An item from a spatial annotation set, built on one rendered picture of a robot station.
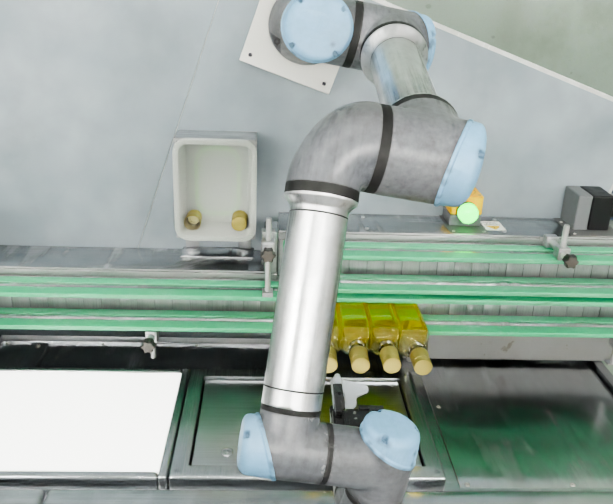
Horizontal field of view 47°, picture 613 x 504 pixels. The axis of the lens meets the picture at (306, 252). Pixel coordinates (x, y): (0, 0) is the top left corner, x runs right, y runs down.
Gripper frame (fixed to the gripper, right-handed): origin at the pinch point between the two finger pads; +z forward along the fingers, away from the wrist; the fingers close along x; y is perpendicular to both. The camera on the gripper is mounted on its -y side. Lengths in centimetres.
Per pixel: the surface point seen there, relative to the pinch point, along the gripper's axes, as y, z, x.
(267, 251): -11.3, 24.4, 16.0
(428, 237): 22.7, 37.4, 14.0
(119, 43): -42, 50, 52
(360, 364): 5.7, 9.1, 0.1
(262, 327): -12.5, 29.4, -3.2
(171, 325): -31.4, 29.6, -2.9
